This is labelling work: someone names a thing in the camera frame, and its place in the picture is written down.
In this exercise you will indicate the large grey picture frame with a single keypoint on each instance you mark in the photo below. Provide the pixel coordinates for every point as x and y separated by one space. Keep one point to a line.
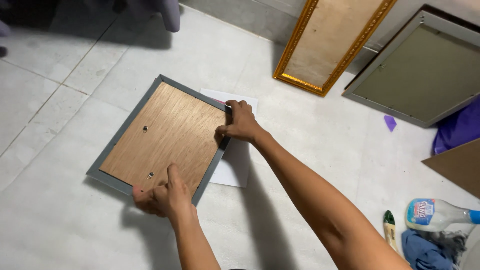
420 75

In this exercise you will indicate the small purple scrap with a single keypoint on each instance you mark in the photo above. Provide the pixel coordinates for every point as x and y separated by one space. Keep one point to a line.
390 123

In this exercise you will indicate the white paper sheet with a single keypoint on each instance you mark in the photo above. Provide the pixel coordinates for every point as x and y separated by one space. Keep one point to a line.
236 165

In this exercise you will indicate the clear spray bottle blue label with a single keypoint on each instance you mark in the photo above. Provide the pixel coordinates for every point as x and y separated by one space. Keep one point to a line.
431 215

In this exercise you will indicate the grey frame with wooden back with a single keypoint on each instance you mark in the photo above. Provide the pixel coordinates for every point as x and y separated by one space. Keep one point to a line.
168 131

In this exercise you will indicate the brown cardboard board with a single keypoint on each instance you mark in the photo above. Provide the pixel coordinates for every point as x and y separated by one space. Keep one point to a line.
459 167

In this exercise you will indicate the purple cloth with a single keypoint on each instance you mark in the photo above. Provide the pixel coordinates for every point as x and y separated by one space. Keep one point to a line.
459 129

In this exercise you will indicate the gold ornate picture frame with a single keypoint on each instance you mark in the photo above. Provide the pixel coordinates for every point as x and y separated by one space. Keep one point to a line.
326 41

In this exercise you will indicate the blue cloth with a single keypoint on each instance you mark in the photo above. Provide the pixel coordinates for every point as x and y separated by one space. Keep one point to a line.
422 253

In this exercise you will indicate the pink paper sheet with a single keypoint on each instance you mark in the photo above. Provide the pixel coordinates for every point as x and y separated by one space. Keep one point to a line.
219 101

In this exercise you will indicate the grey rag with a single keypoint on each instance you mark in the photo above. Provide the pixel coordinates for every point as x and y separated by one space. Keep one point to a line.
448 240

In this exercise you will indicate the person's right hand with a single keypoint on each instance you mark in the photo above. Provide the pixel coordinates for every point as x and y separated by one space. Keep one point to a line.
243 122

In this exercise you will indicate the person's left hand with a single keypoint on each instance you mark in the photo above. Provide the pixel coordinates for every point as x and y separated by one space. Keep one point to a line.
170 200

